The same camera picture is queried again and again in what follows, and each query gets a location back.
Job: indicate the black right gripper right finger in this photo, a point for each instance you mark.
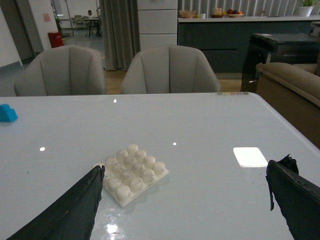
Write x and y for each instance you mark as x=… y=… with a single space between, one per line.
x=298 y=198

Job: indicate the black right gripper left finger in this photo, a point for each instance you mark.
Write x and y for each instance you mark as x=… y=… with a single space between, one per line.
x=71 y=216

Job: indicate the blue toy block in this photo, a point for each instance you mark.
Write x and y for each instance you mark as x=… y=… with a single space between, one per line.
x=7 y=114

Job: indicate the beige sofa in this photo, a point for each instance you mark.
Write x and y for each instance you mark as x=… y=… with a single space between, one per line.
x=293 y=90

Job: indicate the left grey armchair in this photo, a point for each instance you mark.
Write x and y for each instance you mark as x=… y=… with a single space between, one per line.
x=69 y=70

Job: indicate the grey armchair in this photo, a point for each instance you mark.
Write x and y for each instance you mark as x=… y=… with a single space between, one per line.
x=170 y=69
x=69 y=70

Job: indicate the dark kitchen counter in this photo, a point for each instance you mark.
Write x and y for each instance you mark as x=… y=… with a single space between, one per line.
x=225 y=41

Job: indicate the right grey armchair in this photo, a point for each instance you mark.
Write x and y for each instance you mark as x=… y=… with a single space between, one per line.
x=170 y=69

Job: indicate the red box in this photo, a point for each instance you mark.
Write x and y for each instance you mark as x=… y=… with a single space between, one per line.
x=55 y=39

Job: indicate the white potted plant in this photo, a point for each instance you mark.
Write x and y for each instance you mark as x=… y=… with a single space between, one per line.
x=305 y=7

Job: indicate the wooden fruit bowl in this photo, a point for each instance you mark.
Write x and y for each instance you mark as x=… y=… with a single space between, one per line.
x=234 y=13

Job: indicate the grey curtain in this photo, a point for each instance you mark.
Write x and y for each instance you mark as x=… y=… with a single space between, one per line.
x=120 y=32

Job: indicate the woven basket bowl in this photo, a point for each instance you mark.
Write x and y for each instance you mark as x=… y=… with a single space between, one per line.
x=187 y=14

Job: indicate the white drawer cabinet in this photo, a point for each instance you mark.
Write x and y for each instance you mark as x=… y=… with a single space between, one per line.
x=157 y=22

